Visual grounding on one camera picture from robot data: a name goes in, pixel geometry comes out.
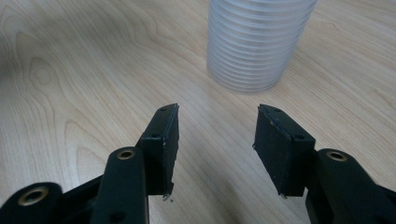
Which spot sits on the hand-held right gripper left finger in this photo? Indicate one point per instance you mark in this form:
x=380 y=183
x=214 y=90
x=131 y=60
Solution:
x=160 y=155

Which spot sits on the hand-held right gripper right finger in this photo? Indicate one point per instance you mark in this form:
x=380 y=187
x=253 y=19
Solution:
x=280 y=152

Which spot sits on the stack of clear plastic cups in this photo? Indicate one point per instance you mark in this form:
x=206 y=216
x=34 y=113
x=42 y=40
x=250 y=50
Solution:
x=252 y=43

